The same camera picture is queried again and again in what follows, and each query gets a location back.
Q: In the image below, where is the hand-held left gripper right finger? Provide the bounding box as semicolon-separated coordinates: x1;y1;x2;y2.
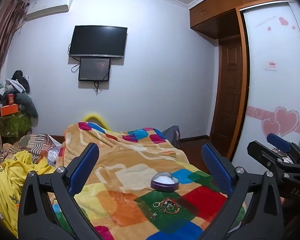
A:
201;142;283;240

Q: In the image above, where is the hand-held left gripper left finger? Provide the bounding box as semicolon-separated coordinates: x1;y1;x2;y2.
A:
17;142;100;240

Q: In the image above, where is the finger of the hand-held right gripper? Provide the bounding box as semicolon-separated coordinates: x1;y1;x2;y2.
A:
247;141;290;178
266;133;300;158

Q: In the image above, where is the purple heart-shaped box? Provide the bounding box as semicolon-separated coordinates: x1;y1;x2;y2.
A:
150;171;180;193

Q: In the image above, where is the person's right hand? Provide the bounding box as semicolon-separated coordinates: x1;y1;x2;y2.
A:
280;196;300;209

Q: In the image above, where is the white patterned cloth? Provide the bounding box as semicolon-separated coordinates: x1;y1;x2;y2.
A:
46;147;61;166

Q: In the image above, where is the colourful checked blanket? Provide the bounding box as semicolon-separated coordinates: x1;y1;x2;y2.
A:
51;121;248;240

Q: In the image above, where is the yellow foam tube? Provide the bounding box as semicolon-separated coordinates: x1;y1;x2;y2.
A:
81;112;110;130

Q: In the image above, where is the white heart-print wardrobe door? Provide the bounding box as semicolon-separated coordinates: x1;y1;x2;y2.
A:
231;1;300;170

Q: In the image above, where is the striped bedding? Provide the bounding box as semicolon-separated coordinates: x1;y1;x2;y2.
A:
14;133;65;165

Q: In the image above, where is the brown wooden door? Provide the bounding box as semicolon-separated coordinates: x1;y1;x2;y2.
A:
210;39;243;155

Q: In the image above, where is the white paper notice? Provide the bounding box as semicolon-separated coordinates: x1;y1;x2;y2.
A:
264;60;278;71

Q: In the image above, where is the yellow printed blanket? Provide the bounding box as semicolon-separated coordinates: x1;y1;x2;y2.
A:
0;150;57;238

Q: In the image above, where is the orange box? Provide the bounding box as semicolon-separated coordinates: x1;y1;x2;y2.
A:
0;104;20;117

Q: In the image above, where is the pile of clothes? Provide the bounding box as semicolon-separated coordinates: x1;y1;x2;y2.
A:
0;70;30;98

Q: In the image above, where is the wooden overhead cabinet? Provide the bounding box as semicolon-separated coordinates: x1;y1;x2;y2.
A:
189;0;294;40

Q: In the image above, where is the striped brown curtain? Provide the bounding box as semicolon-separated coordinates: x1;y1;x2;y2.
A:
0;0;29;145

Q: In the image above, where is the white air conditioner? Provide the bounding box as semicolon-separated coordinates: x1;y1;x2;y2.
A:
25;0;73;22

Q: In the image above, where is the small black wall monitor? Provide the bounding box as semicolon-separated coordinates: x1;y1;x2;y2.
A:
78;58;111;82

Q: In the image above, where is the black wall television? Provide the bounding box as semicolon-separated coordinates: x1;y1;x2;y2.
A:
68;25;128;58

